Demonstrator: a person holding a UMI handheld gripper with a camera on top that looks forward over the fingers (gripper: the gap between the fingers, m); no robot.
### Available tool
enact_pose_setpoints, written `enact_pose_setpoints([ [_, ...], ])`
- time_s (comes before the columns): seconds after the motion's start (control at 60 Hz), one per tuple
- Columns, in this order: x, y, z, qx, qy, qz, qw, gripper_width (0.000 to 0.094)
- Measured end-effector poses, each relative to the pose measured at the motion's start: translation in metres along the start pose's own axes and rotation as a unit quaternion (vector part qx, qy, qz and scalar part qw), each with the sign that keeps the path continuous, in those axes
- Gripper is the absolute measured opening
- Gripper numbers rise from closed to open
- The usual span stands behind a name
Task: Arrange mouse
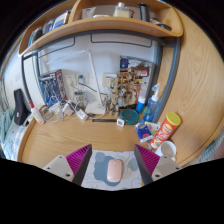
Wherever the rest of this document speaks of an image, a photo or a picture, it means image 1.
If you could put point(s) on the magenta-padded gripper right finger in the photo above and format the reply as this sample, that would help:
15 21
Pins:
165 165

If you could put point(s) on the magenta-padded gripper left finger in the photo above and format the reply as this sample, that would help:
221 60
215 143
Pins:
58 165

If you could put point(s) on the pink computer mouse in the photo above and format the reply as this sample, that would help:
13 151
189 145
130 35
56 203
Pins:
115 170

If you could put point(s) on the grey patterned mouse pad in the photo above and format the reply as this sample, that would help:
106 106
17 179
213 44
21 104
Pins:
100 160

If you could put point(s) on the white mug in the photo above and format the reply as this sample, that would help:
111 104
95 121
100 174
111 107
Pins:
166 150

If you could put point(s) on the red chips can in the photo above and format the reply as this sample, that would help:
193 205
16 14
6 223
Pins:
165 131

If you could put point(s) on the blue tissue pack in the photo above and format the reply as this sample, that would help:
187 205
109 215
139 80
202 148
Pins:
145 131

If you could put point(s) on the green striped cloth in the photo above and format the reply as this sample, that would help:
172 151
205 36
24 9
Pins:
215 150

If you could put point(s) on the white red-capped pump bottle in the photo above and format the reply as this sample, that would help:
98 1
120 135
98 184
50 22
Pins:
37 115

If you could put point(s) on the plaid bedding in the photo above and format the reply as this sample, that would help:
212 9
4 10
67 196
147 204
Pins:
10 136

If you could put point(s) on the white power strip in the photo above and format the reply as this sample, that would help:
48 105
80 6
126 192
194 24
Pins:
80 112

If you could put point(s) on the blue spray bottle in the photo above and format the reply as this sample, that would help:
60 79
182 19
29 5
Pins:
151 108

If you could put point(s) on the teal round tin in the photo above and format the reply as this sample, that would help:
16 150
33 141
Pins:
130 116

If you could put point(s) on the small white desk clock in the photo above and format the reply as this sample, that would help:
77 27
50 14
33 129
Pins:
120 122

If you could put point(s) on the black pen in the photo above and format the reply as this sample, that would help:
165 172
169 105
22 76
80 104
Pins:
104 120

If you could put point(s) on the black bag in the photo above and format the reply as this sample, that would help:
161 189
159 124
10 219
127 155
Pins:
20 108

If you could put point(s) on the blue robot model kit box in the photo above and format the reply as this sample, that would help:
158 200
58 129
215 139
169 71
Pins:
51 86

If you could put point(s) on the colourful figure box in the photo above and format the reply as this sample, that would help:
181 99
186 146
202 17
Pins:
136 76

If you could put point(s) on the white desk lamp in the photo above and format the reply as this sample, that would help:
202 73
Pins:
94 76

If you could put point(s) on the wooden shelf unit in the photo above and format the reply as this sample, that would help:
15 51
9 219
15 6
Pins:
100 25

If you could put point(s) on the white wall socket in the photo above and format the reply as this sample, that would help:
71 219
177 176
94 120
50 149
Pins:
70 80

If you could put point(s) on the grey metal desk frame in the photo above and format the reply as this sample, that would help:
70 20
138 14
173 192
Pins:
171 76

